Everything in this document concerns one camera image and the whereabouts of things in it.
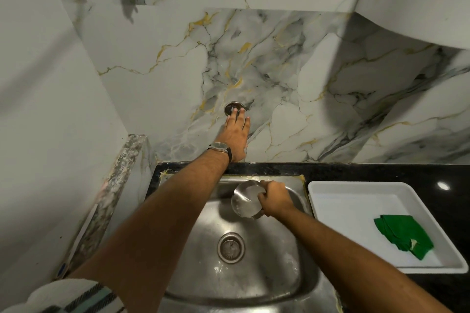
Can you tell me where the white plastic tray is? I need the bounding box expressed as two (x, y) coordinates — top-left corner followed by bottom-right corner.
(308, 181), (469, 274)

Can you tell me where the stainless steel sink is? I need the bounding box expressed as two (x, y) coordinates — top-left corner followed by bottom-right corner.
(157, 173), (343, 313)

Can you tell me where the person's left forearm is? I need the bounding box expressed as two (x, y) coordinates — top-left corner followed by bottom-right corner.
(69, 149), (230, 313)

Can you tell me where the person's right forearm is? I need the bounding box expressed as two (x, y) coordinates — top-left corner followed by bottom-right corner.
(276, 206), (453, 313)

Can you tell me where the person's left hand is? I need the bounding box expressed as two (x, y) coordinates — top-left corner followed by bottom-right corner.
(215, 107), (251, 163)

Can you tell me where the chrome wall tap knob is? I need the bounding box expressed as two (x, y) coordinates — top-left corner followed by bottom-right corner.
(224, 101), (246, 117)

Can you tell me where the green cleaning cloth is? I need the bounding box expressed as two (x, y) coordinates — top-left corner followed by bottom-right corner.
(374, 214), (435, 261)

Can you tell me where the grey wrist watch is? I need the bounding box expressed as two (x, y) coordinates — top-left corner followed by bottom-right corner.
(207, 142), (233, 162)

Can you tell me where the round sink drain strainer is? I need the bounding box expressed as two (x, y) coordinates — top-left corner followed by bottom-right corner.
(217, 232), (246, 264)

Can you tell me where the person's right hand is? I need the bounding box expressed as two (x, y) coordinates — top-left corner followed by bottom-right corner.
(257, 180), (296, 219)

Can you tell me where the white striped shirt sleeve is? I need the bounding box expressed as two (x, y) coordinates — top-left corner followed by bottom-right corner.
(0, 279), (128, 313)

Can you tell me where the small steel bowl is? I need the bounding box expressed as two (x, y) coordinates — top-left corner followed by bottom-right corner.
(231, 180), (267, 220)

